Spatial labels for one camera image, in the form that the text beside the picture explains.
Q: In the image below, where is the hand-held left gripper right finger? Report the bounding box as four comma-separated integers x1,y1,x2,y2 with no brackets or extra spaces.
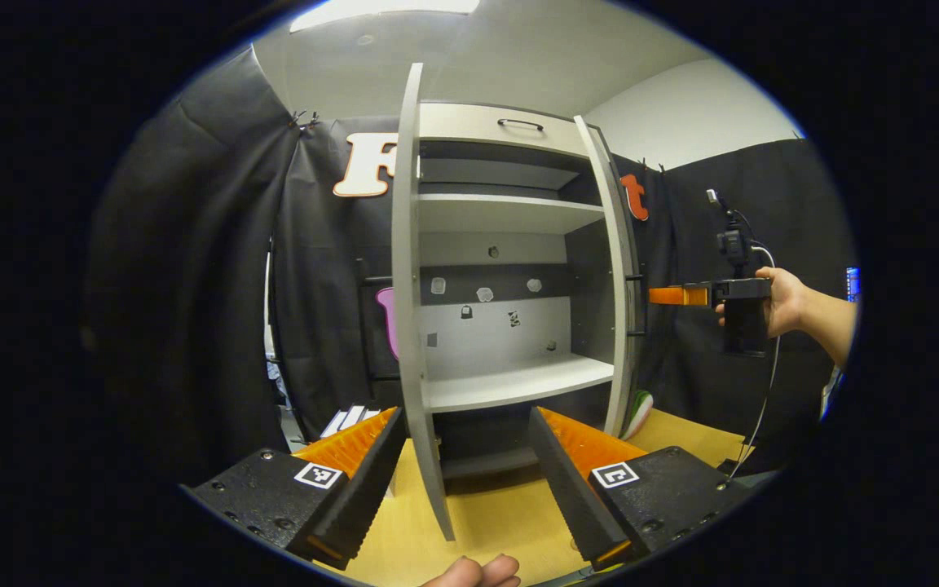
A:
528,405,756,572

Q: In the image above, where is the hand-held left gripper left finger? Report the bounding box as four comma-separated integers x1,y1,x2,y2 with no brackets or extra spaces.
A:
183,406,408,572

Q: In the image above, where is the white cabinet door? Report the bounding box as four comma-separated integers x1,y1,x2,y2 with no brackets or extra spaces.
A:
355,63,456,543
573,114,648,441

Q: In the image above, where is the grey white cabinet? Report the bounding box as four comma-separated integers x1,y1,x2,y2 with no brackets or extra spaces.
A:
417,99,646,482

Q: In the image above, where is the white cabinet drawer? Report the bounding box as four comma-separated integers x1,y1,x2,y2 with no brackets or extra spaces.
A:
419,102,593,157

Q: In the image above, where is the watermelon slice toy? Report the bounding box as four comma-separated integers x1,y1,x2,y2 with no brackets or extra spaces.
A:
620,390,654,441

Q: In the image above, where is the black backdrop cloth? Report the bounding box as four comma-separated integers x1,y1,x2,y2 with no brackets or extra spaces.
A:
86,45,857,490

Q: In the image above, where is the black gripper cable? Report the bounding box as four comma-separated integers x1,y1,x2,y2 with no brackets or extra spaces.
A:
729,243,782,483

